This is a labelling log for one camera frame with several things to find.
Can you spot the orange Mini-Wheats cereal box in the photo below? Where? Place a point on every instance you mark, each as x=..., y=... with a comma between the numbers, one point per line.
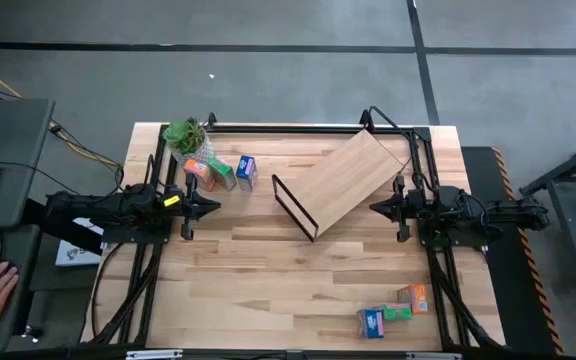
x=414, y=298
x=198, y=173

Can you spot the dark metal stand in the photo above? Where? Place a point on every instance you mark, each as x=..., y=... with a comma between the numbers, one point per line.
x=568, y=225

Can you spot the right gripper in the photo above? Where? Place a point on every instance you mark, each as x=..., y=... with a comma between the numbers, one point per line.
x=410, y=207

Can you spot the white paper sheet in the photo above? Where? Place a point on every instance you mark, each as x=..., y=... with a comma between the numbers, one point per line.
x=75, y=252

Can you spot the blue Frosted Flakes cereal box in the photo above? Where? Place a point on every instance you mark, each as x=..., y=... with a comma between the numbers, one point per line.
x=370, y=324
x=246, y=172

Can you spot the black aluminium table frame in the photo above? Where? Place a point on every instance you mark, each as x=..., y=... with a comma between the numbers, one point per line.
x=293, y=129

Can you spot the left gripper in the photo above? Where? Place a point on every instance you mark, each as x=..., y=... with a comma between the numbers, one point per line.
x=190, y=207

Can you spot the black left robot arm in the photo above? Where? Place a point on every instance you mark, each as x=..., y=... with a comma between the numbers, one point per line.
x=118, y=207

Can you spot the metal desk caster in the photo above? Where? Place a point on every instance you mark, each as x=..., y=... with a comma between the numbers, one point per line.
x=33, y=332

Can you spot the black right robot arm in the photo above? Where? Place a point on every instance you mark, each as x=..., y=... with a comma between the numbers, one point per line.
x=468, y=212

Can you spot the wooden shelf with black frame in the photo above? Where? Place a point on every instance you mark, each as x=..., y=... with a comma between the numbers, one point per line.
x=343, y=180

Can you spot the green artificial plant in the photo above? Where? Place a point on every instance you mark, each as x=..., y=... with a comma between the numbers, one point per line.
x=183, y=136

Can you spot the green Apple Jacks cereal box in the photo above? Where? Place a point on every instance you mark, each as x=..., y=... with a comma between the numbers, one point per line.
x=223, y=172
x=397, y=312

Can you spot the white metal bracket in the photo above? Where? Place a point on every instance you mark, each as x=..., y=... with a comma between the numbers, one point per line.
x=153, y=355
x=433, y=356

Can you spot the black hazard-striped floor mat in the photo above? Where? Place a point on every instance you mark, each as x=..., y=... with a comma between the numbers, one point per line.
x=518, y=310

